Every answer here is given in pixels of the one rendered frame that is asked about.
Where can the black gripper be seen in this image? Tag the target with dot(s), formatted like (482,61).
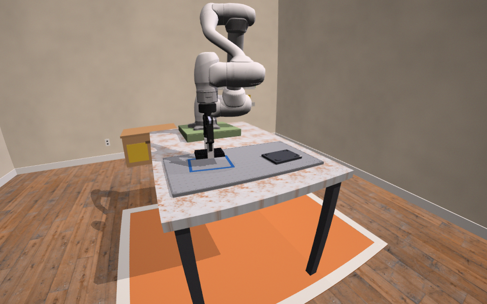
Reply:
(208,128)

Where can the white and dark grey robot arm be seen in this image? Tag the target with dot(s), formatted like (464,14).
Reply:
(238,71)

